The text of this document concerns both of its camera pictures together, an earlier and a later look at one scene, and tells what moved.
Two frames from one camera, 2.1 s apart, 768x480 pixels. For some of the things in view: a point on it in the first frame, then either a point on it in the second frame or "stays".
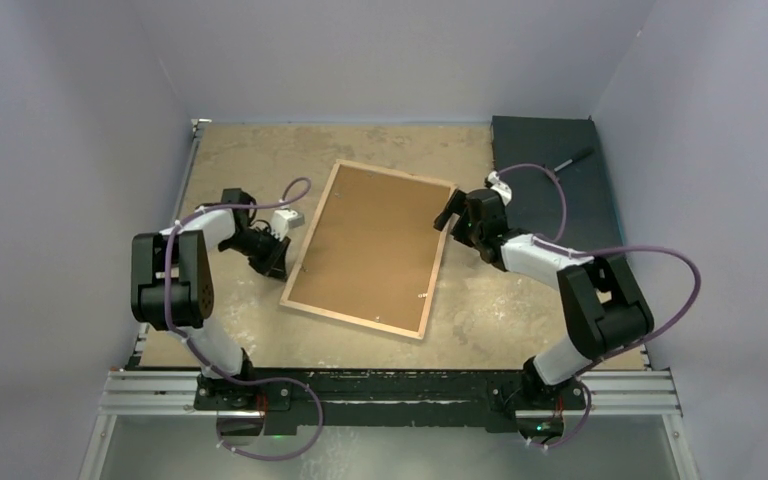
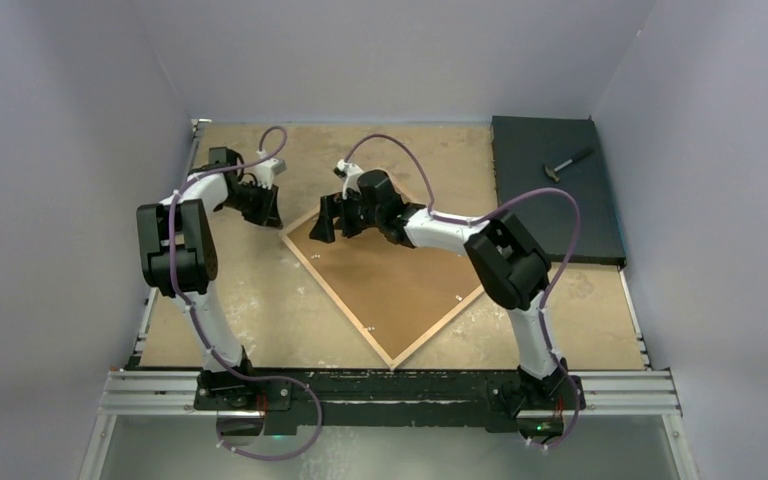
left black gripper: x=273 y=264 to x=273 y=218
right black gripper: x=458 y=205 to x=334 y=206
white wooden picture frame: x=342 y=317 to x=403 y=356
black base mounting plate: x=402 y=399 stays
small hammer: x=580 y=156 stays
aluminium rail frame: x=650 y=393 stays
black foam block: x=593 y=225 stays
